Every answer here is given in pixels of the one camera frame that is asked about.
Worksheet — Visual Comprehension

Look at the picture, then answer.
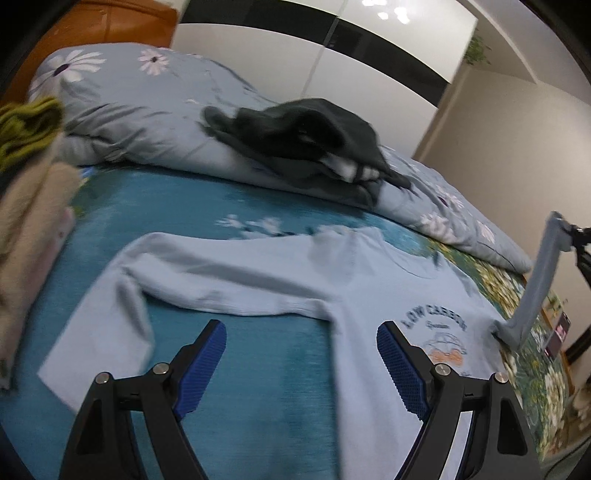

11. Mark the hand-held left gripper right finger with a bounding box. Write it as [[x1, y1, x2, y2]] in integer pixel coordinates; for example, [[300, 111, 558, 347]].
[[376, 320, 541, 480]]

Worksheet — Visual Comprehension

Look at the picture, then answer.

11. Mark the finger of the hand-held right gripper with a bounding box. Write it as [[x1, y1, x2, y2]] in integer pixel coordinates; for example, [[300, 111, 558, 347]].
[[568, 224, 591, 284]]

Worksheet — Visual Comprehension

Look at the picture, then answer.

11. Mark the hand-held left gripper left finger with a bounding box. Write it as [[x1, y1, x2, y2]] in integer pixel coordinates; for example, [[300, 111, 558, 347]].
[[58, 319, 228, 480]]

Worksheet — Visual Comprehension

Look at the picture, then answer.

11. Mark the light blue long-sleeve shirt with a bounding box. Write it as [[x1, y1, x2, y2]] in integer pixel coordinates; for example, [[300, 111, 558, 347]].
[[37, 210, 575, 480]]

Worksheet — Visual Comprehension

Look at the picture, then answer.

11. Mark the dark bedside furniture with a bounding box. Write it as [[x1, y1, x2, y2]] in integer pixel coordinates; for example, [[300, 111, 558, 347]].
[[542, 295, 591, 370]]

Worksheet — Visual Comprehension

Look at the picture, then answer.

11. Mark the teal floral bed sheet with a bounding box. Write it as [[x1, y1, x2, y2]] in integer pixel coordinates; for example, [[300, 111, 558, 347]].
[[0, 164, 573, 480]]

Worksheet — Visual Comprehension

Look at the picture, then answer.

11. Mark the green potted plant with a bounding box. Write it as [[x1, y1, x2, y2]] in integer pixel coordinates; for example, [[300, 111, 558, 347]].
[[464, 34, 492, 65]]

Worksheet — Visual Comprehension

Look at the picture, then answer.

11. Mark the beige fuzzy sweater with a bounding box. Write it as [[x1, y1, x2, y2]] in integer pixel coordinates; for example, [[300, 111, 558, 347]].
[[0, 134, 84, 388]]

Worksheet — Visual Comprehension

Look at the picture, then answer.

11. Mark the dark grey fleece garment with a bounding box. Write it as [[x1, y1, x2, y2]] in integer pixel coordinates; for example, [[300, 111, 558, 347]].
[[203, 97, 413, 208]]

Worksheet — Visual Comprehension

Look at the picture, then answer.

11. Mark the light blue floral duvet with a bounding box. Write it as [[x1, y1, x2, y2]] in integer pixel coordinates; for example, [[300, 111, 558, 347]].
[[25, 44, 536, 273]]

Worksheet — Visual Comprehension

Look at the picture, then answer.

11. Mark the white wardrobe with black band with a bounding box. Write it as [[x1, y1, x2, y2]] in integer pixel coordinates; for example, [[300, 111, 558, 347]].
[[170, 0, 478, 160]]

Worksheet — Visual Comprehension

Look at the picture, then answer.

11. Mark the green knitted garment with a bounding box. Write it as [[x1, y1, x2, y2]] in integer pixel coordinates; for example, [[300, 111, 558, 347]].
[[0, 96, 64, 174]]

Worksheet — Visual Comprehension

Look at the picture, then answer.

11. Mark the carved wooden headboard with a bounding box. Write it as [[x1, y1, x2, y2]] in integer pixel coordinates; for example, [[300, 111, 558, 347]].
[[0, 0, 178, 107]]

